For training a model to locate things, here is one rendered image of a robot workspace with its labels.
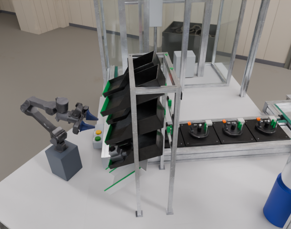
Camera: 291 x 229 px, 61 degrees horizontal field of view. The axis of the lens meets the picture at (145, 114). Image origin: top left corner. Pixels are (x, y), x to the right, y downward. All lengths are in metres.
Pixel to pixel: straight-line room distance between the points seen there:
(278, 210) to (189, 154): 0.59
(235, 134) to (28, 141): 2.57
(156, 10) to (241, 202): 1.68
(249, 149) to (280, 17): 3.77
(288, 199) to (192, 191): 0.51
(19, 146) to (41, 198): 1.90
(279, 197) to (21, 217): 1.37
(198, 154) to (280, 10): 3.96
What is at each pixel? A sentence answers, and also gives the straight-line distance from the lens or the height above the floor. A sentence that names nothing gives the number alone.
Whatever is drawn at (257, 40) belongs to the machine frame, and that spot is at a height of 1.40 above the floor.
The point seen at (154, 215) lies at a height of 0.86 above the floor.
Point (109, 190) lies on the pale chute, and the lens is 1.39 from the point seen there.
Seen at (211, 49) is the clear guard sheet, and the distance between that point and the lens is 3.01.
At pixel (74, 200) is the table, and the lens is 1.60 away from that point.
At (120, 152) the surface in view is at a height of 1.24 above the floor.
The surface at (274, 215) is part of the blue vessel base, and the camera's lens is 1.54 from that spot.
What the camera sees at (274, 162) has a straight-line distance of 1.92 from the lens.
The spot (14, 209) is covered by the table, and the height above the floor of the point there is 0.86.
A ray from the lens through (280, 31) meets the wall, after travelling 5.36.
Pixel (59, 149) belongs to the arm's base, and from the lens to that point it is 1.60.
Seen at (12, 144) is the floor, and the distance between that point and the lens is 3.58.
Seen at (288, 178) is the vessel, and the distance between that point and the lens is 1.36.
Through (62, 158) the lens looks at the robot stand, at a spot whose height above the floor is 1.05.
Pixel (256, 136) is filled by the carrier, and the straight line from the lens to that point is 1.91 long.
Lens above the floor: 2.12
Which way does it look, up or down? 36 degrees down
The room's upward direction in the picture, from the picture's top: 1 degrees counter-clockwise
